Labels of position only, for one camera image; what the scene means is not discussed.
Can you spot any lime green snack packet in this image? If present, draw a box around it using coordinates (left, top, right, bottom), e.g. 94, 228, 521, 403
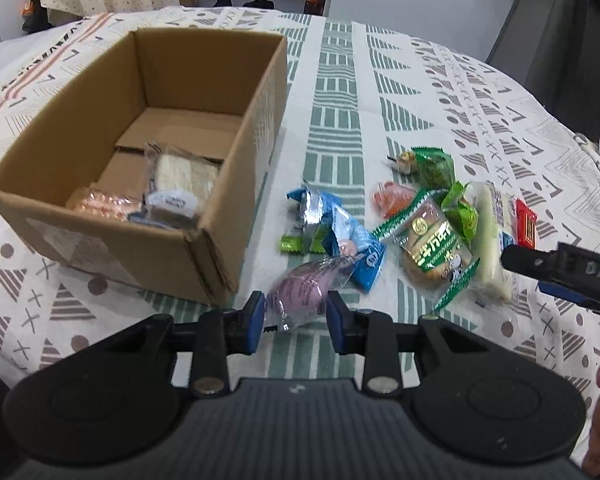
441, 181, 481, 252

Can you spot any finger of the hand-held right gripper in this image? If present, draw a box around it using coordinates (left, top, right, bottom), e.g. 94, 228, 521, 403
500, 245, 561, 282
538, 281, 600, 319

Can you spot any red snack packet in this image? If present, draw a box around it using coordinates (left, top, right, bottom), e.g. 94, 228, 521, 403
514, 198, 539, 251

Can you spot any small white-label packet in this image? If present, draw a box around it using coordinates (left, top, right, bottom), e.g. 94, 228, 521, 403
129, 189, 202, 229

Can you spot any dark grey chair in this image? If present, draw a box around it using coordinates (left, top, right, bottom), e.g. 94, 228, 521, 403
484, 0, 600, 147

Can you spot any orange snack packet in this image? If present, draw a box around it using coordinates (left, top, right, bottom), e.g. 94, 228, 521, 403
371, 181, 417, 219

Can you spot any brown cardboard box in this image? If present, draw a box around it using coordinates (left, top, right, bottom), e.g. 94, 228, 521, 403
0, 27, 288, 307

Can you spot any patterned bed cover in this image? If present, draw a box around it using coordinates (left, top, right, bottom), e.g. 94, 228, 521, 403
0, 6, 600, 413

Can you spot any purple bun packet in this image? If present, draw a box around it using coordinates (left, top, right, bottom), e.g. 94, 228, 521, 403
264, 255, 357, 332

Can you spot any small green candy packet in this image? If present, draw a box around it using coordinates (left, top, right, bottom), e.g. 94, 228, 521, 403
279, 231, 331, 254

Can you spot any long white snack packet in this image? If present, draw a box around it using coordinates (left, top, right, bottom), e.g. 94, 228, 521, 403
471, 181, 520, 305

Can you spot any dark green snack packet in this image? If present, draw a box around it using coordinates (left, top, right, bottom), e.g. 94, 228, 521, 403
411, 146, 457, 191

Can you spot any clear white bread packet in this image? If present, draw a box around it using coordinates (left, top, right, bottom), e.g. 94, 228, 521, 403
144, 142, 222, 211

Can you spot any green-edged bread packet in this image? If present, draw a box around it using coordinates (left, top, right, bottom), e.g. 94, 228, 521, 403
371, 189, 482, 312

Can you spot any blue snack packet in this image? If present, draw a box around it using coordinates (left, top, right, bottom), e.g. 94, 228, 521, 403
285, 185, 387, 296

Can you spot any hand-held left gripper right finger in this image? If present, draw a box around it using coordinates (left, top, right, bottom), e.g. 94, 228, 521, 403
326, 291, 486, 394

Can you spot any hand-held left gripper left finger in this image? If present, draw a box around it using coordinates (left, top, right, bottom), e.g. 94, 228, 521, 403
102, 291, 266, 394

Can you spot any small yellow snack packet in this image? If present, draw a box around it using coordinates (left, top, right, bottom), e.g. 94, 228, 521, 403
386, 151, 418, 175

